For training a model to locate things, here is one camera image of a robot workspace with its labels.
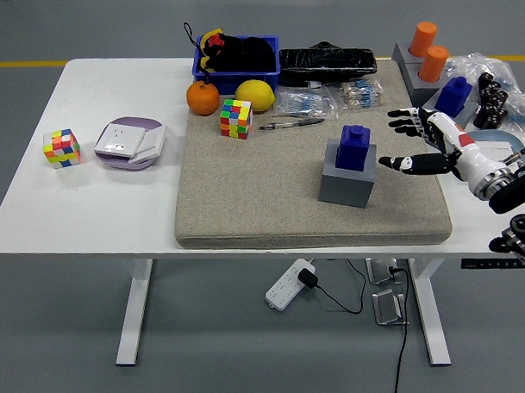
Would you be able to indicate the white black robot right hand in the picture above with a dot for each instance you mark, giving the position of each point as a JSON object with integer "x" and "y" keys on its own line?
{"x": 468, "y": 155}

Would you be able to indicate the blue square seal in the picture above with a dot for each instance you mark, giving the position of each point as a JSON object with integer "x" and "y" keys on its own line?
{"x": 453, "y": 97}
{"x": 351, "y": 152}

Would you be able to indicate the grey square-hole seal holder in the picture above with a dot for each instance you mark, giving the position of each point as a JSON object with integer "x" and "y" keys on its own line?
{"x": 431, "y": 101}
{"x": 344, "y": 189}

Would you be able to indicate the grey round-hole seal holder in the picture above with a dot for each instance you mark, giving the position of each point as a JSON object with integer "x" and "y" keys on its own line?
{"x": 402, "y": 55}
{"x": 418, "y": 94}

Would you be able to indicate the orange cylinder seal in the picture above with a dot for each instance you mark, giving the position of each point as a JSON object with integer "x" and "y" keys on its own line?
{"x": 423, "y": 37}
{"x": 434, "y": 63}

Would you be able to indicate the light blue tray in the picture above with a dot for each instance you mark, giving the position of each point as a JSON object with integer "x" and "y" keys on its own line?
{"x": 510, "y": 137}

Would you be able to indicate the pile of dark brown caps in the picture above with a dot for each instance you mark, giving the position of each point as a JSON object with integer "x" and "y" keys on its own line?
{"x": 492, "y": 98}

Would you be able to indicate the crumpled clear plastic bags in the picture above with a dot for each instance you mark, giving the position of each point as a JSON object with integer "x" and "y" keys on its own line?
{"x": 469, "y": 66}

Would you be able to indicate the black table control panel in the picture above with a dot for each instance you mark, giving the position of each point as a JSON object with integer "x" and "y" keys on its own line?
{"x": 485, "y": 264}

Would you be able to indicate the clear bag of resistors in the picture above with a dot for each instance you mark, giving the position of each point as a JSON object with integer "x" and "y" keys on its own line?
{"x": 304, "y": 102}
{"x": 360, "y": 94}

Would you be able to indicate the black film-wrapped long object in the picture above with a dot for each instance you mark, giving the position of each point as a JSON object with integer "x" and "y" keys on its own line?
{"x": 327, "y": 65}

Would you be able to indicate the white table leg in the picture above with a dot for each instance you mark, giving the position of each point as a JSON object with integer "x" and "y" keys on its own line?
{"x": 135, "y": 313}
{"x": 433, "y": 320}

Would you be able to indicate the black clear pen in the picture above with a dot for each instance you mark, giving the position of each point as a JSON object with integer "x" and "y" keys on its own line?
{"x": 294, "y": 123}

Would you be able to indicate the black plug adapter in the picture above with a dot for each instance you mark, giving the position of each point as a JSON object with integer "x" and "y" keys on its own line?
{"x": 307, "y": 277}

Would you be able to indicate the grey-brown mat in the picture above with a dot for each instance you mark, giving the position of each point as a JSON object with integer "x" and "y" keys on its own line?
{"x": 253, "y": 184}

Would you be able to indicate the yellow lemon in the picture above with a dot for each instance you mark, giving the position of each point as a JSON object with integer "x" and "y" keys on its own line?
{"x": 255, "y": 95}

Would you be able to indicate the white power strip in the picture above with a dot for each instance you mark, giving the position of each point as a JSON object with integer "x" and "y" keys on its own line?
{"x": 283, "y": 290}

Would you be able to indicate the colourful puzzle cube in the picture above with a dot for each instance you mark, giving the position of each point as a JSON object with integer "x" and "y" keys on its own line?
{"x": 236, "y": 119}
{"x": 61, "y": 148}

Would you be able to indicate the blue plastic bin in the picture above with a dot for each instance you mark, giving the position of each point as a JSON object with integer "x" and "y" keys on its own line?
{"x": 241, "y": 81}

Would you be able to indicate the black cloth bundle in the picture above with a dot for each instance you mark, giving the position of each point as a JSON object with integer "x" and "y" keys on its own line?
{"x": 249, "y": 54}

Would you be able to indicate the orange fruit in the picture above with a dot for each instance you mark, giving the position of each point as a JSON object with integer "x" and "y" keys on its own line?
{"x": 203, "y": 98}

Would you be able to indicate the yellow red toy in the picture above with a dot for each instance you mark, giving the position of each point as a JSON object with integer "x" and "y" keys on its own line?
{"x": 204, "y": 41}

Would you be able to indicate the purple plate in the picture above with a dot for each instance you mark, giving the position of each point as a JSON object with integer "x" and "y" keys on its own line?
{"x": 135, "y": 121}

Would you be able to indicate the white switch panel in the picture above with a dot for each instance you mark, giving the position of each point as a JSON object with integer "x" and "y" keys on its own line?
{"x": 493, "y": 145}
{"x": 150, "y": 142}

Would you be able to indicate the metal floor bracket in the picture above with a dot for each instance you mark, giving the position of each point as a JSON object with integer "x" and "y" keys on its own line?
{"x": 387, "y": 306}
{"x": 379, "y": 270}

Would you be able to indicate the white wall socket panel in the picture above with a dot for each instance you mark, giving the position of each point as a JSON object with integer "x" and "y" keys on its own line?
{"x": 118, "y": 141}

